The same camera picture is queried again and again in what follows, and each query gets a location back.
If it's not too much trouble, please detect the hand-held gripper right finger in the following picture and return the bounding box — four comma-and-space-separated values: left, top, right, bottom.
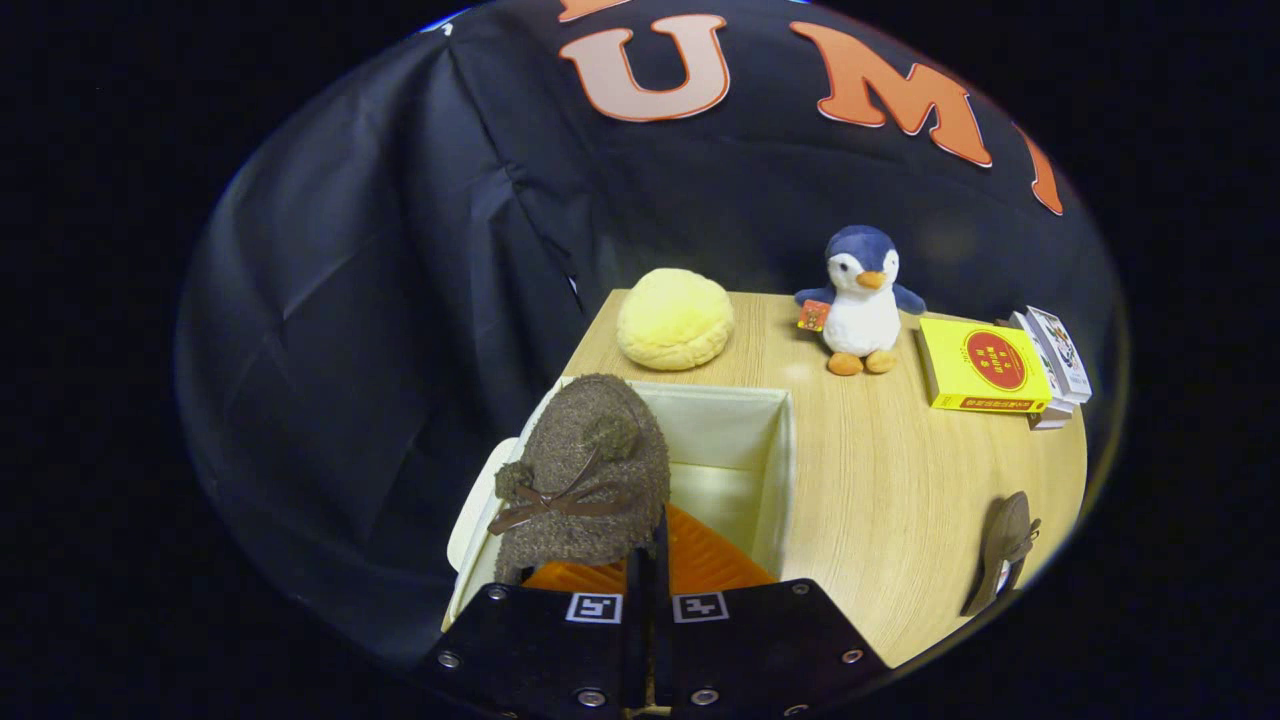
652, 503, 891, 720

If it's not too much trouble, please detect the yellow book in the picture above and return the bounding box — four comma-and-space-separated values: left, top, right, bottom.
917, 317, 1053, 414

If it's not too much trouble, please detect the beige fabric storage box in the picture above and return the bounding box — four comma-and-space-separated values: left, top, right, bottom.
442, 378, 797, 631

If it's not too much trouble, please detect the penguin plush toy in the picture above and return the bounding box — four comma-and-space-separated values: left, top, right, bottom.
795, 225, 927, 377

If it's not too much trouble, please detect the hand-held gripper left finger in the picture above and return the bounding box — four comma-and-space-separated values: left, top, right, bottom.
420, 545, 649, 720

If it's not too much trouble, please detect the yellow plush bun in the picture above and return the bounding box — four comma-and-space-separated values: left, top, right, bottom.
616, 268, 736, 372

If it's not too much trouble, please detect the brown fuzzy shoe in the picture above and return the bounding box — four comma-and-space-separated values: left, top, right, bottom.
487, 373, 672, 586
960, 490, 1043, 617

